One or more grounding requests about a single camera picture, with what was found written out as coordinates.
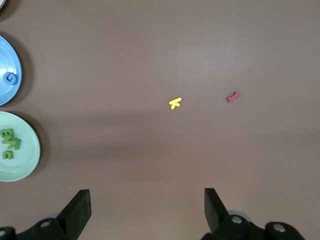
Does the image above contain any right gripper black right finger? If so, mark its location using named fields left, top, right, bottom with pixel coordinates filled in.
left=199, top=187, right=307, bottom=240

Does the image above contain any blue plate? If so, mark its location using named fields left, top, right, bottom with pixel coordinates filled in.
left=0, top=33, right=24, bottom=107

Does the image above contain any yellow foam letter K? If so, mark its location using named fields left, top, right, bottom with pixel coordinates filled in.
left=168, top=97, right=184, bottom=111

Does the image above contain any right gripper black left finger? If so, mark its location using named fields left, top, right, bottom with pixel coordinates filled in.
left=0, top=189, right=92, bottom=240

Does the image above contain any green foam letter B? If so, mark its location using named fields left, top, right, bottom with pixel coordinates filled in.
left=0, top=128, right=15, bottom=141

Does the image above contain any green foam letter N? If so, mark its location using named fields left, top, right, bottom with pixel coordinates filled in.
left=9, top=136, right=23, bottom=151

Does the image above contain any blue foam letter G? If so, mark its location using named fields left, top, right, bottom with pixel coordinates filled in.
left=3, top=72, right=19, bottom=86

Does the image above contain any green foam letter u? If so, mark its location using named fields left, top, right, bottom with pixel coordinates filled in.
left=1, top=149, right=15, bottom=161

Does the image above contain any green plate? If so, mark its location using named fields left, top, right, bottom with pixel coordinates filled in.
left=0, top=111, right=42, bottom=183

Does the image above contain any red foam letter I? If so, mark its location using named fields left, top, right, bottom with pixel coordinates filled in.
left=226, top=91, right=241, bottom=103

